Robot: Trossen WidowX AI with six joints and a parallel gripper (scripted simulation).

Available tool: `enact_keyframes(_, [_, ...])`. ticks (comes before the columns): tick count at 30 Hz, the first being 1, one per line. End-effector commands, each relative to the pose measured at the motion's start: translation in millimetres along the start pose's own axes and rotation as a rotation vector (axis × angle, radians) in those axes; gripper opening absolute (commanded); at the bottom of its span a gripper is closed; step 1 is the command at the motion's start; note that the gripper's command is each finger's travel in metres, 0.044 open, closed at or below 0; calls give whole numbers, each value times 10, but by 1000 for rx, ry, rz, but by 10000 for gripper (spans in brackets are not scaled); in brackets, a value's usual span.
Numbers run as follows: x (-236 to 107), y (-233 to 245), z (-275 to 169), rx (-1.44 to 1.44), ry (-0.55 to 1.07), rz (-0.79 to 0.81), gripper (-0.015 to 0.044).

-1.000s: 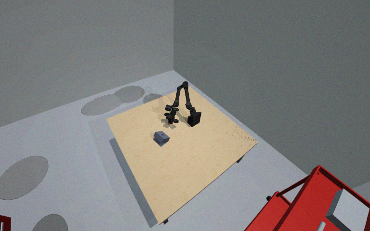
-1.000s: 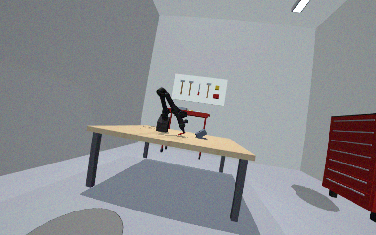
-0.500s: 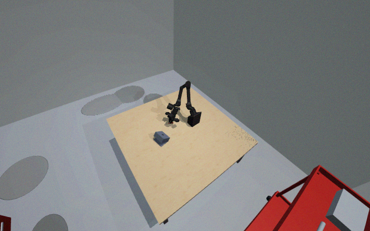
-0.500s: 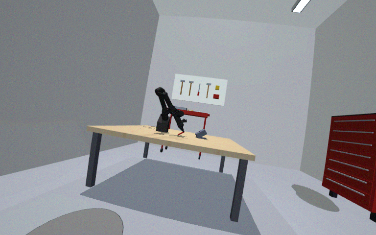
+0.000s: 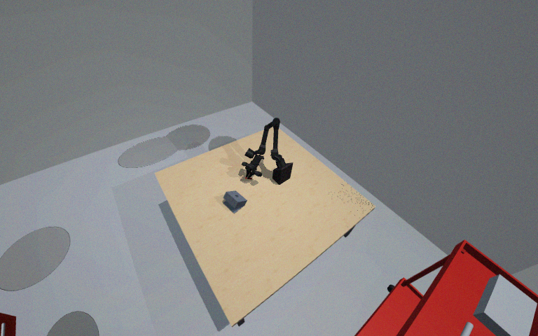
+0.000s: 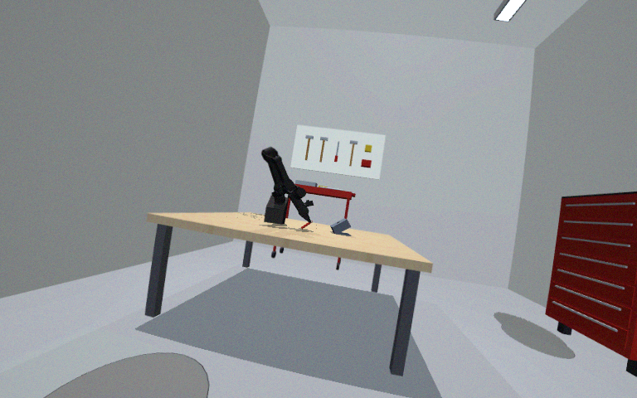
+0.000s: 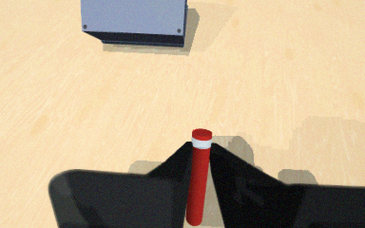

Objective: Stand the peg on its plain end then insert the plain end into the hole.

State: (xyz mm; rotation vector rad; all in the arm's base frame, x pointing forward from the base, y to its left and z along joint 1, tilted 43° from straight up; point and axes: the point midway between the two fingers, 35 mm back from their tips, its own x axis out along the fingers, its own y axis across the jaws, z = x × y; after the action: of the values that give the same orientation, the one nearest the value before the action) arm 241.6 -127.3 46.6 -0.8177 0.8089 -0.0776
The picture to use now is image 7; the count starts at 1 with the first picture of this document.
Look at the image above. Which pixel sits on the dark red peg with grey band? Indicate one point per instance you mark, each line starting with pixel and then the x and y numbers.
pixel 201 139

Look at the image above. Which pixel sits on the grey square panel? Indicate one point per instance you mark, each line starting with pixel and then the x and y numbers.
pixel 149 23

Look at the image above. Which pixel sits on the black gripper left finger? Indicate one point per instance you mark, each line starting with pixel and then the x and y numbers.
pixel 119 199

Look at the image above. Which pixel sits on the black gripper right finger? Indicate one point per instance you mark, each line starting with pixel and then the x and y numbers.
pixel 250 198

